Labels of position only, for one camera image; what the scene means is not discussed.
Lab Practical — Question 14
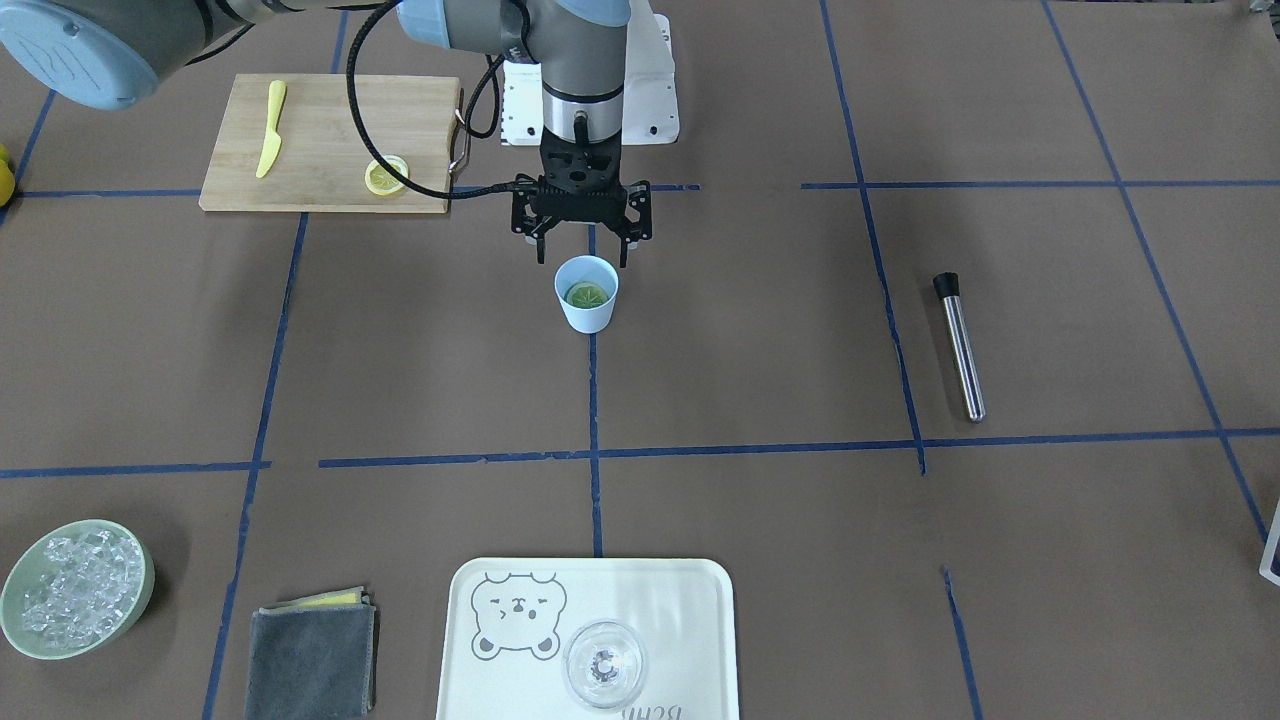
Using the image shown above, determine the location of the green bowl of ice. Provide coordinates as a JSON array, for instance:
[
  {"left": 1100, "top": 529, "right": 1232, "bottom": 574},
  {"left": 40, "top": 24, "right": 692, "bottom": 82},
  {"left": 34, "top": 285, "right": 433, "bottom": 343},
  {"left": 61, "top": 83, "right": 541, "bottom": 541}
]
[{"left": 3, "top": 519, "right": 156, "bottom": 661}]

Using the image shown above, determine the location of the yellow plastic knife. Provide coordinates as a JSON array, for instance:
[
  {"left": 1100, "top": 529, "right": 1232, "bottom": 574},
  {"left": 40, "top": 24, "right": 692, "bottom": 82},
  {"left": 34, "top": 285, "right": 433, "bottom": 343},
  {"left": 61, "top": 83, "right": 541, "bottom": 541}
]
[{"left": 255, "top": 79, "right": 287, "bottom": 179}]

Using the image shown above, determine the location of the steel muddler black tip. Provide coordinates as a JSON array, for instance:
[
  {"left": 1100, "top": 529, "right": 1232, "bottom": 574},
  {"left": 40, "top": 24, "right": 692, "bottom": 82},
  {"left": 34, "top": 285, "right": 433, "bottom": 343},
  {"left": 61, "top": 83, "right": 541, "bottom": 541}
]
[{"left": 932, "top": 272, "right": 987, "bottom": 424}]

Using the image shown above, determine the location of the light blue paper cup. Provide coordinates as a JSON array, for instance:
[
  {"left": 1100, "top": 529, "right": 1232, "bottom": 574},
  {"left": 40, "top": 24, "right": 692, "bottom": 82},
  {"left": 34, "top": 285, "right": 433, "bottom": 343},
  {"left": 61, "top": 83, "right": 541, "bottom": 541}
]
[{"left": 554, "top": 255, "right": 620, "bottom": 334}]

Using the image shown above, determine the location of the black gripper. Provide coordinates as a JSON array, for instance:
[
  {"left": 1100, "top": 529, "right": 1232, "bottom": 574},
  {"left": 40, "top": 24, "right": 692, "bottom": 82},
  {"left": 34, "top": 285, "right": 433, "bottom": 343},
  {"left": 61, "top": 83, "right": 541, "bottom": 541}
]
[{"left": 509, "top": 135, "right": 654, "bottom": 269}]

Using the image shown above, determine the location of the whole yellow lemon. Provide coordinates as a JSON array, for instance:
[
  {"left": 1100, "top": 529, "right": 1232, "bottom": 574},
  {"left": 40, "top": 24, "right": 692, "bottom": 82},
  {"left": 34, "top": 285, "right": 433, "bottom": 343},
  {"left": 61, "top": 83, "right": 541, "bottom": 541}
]
[{"left": 0, "top": 143, "right": 17, "bottom": 209}]

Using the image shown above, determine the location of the white rack at edge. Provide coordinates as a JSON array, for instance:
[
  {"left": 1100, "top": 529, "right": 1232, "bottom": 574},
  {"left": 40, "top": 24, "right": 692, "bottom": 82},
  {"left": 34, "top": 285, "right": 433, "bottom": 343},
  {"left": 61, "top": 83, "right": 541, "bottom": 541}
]
[{"left": 1258, "top": 503, "right": 1280, "bottom": 587}]

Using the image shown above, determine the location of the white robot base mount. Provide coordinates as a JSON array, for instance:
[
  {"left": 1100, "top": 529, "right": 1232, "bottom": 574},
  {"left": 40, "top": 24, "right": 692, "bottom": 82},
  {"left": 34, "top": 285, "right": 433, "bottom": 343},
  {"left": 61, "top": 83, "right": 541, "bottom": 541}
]
[{"left": 500, "top": 1, "right": 681, "bottom": 147}]

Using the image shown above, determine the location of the cream bear tray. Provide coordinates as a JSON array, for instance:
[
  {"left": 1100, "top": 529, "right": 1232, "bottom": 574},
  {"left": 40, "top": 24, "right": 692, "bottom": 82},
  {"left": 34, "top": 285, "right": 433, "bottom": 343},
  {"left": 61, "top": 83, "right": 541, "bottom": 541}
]
[{"left": 436, "top": 557, "right": 740, "bottom": 719}]

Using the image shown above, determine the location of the yellow lemon slice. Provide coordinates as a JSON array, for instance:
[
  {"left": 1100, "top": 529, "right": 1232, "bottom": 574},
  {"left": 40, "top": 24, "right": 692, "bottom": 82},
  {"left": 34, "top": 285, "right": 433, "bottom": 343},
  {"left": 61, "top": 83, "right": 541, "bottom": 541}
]
[
  {"left": 563, "top": 281, "right": 612, "bottom": 310},
  {"left": 364, "top": 155, "right": 410, "bottom": 197}
]

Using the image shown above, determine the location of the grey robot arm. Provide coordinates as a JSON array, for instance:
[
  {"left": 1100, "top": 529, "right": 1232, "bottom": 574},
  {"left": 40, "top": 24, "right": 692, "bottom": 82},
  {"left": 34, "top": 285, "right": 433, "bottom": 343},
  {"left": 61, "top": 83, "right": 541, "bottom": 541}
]
[{"left": 1, "top": 1, "right": 653, "bottom": 263}]

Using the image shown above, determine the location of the clear wine glass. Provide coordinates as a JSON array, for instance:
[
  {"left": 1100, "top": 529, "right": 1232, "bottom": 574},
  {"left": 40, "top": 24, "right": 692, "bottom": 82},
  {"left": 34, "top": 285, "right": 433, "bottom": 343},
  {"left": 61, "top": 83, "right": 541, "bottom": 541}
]
[{"left": 564, "top": 620, "right": 648, "bottom": 711}]

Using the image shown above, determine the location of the grey folded cloth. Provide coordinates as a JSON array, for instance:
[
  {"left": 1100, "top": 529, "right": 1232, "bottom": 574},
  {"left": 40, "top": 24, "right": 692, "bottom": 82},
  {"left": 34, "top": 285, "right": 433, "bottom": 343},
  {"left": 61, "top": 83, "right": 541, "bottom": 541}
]
[{"left": 244, "top": 585, "right": 378, "bottom": 719}]

